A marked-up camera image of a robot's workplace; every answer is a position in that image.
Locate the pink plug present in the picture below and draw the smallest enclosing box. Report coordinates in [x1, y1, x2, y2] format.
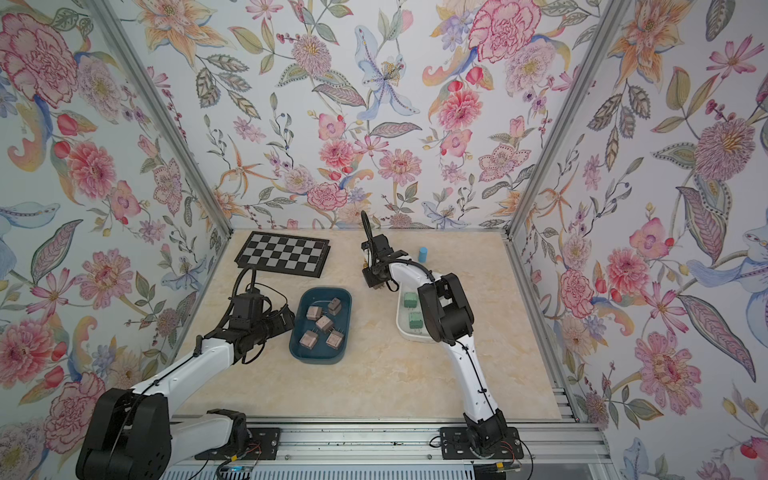
[299, 330, 319, 350]
[327, 298, 342, 315]
[316, 315, 334, 333]
[326, 330, 345, 350]
[306, 305, 323, 322]

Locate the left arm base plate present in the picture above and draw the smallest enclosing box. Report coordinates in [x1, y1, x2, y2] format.
[194, 427, 282, 462]

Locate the black white chessboard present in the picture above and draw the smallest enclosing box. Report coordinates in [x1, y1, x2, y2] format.
[235, 231, 331, 278]

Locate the teal storage box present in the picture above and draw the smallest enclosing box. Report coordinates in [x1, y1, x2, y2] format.
[289, 287, 352, 365]

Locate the green plug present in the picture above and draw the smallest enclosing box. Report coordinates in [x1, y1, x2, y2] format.
[402, 292, 419, 309]
[408, 311, 424, 330]

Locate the white storage box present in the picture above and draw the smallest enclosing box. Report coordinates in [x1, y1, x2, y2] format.
[394, 264, 433, 343]

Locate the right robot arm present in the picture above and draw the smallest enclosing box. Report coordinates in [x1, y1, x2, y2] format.
[361, 232, 507, 457]

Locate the aluminium front rail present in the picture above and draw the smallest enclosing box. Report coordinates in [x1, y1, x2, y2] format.
[179, 421, 611, 467]

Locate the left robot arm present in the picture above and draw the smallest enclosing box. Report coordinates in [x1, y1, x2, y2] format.
[75, 287, 295, 479]

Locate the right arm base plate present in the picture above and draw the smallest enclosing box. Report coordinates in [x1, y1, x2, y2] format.
[430, 427, 526, 461]

